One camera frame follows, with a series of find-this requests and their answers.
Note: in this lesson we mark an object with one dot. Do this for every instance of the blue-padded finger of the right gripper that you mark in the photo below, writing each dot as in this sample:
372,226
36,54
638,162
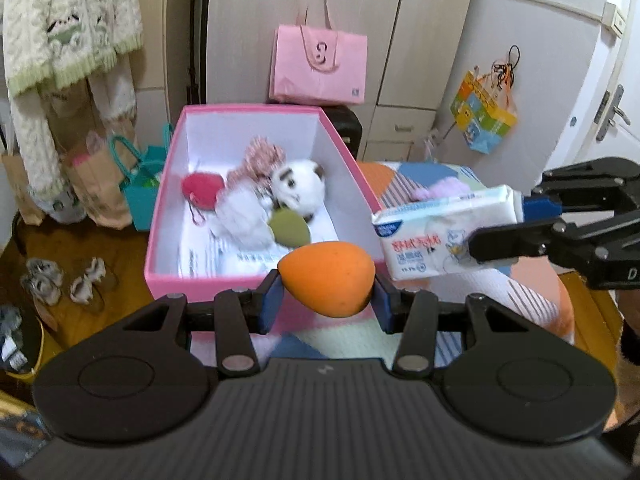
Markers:
540,208

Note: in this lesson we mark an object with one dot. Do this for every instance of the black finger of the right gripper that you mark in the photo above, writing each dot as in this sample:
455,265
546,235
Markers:
528,239

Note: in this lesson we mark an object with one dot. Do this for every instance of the cream knitted cardigan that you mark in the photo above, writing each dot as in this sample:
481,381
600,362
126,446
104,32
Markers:
50,45

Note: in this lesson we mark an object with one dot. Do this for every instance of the brown paper bag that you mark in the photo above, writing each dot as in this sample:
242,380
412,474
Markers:
95,178

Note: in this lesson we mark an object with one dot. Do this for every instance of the grey slipper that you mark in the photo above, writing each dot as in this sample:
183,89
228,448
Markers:
83,289
43,280

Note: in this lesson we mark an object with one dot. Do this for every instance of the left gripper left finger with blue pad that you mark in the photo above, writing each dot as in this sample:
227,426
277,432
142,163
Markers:
240,312

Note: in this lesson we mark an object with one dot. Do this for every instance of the pink furry strawberry plush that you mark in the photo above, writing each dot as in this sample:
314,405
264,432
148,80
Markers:
201,189

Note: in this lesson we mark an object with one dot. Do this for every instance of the white door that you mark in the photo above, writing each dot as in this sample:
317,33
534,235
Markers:
615,62

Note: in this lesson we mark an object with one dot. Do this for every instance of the teal tote bag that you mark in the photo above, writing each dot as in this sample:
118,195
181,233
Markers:
141,182

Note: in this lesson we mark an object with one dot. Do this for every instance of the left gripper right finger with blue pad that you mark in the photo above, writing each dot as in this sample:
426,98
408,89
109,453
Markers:
413,314

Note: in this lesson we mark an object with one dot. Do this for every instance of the colourful hanging paper bag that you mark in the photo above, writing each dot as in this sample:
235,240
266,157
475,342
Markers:
484,109

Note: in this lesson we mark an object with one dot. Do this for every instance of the purple plush toy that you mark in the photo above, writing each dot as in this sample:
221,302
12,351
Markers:
443,188

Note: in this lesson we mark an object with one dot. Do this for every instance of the beige wardrobe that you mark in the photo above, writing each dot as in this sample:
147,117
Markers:
389,60

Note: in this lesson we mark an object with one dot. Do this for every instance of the small white tissue pack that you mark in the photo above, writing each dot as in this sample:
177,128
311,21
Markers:
427,239

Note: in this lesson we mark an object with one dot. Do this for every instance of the silver door handle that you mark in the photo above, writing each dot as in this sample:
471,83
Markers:
612,110

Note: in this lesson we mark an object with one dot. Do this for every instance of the orange egg-shaped sponge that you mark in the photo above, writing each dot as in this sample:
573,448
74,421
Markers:
333,279

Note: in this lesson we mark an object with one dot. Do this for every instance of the white brown plush cat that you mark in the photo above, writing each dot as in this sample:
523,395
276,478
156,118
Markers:
300,186

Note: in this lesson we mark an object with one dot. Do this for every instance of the black suitcase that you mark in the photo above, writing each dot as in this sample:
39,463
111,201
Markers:
347,125

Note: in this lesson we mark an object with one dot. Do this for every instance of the pink tote bag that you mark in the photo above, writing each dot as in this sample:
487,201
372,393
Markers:
318,66

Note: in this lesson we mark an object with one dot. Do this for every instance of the white fluffy plush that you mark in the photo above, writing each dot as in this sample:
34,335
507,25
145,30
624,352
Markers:
241,219

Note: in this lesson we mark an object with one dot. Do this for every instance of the green egg-shaped sponge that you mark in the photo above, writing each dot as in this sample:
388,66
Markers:
289,228

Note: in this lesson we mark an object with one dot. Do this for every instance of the floral pink fabric scrunchie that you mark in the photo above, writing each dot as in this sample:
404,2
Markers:
260,159

